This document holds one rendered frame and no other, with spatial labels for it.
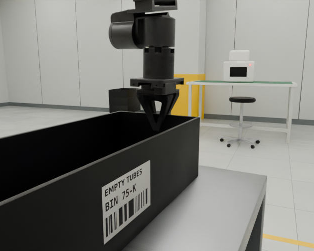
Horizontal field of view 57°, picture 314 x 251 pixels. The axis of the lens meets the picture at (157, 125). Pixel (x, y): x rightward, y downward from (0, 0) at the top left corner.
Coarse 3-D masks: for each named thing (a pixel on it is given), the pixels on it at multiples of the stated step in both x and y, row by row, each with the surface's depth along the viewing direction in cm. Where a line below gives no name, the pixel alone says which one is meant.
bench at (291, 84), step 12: (192, 84) 430; (204, 84) 423; (216, 84) 416; (228, 84) 410; (240, 84) 403; (252, 84) 397; (264, 84) 391; (276, 84) 386; (288, 84) 380; (288, 108) 448; (288, 120) 391; (288, 132) 393
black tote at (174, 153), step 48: (0, 144) 36; (48, 144) 43; (96, 144) 53; (144, 144) 34; (192, 144) 49; (0, 192) 36; (48, 192) 22; (96, 192) 27; (144, 192) 35; (0, 240) 18; (48, 240) 22; (96, 240) 27
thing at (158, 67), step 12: (144, 48) 51; (156, 48) 51; (168, 48) 50; (144, 60) 52; (156, 60) 50; (168, 60) 51; (144, 72) 52; (156, 72) 51; (168, 72) 51; (132, 84) 51; (144, 84) 53; (156, 84) 48; (180, 84) 57
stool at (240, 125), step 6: (234, 102) 371; (240, 102) 366; (246, 102) 365; (252, 102) 368; (240, 108) 381; (240, 114) 382; (240, 120) 383; (234, 126) 376; (240, 126) 372; (246, 126) 372; (240, 132) 386; (222, 138) 401; (228, 138) 396; (234, 138) 392; (240, 138) 387; (246, 138) 389; (252, 138) 390; (258, 138) 390; (228, 144) 372; (252, 144) 366
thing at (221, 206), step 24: (216, 168) 58; (192, 192) 47; (216, 192) 47; (240, 192) 47; (264, 192) 52; (168, 216) 39; (192, 216) 39; (216, 216) 39; (240, 216) 39; (144, 240) 34; (168, 240) 34; (192, 240) 34; (216, 240) 34; (240, 240) 34
